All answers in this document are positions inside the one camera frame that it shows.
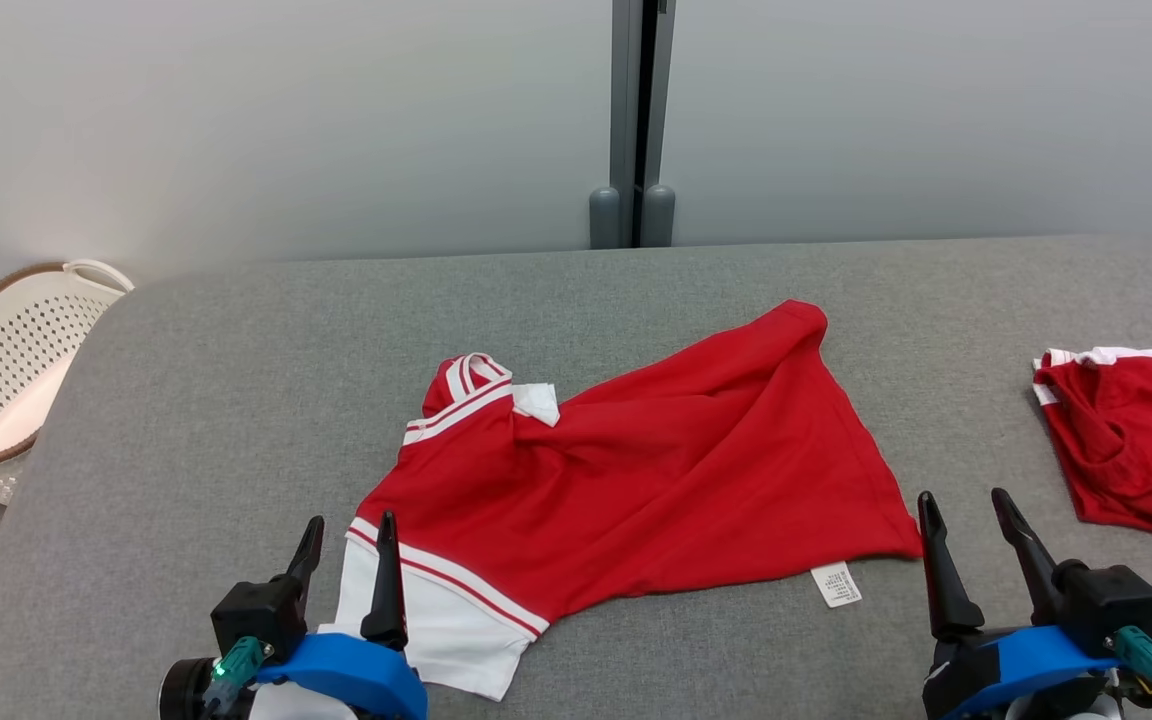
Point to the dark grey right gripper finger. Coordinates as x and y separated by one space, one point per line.
946 590
1031 560

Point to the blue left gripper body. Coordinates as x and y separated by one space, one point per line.
356 675

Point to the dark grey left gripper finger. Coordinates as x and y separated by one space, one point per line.
386 600
306 565

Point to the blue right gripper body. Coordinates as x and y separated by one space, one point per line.
1016 665

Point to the red white sports shorts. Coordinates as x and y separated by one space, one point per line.
1136 440

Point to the red white basketball jersey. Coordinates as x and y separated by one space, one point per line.
686 470

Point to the white perforated laundry basket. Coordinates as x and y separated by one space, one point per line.
6 370

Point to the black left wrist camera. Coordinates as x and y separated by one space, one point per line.
256 610

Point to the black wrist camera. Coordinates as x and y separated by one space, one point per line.
256 610
1116 600

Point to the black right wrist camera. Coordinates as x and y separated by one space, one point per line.
1116 600

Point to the grey aluminium partition post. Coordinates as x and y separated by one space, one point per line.
626 100

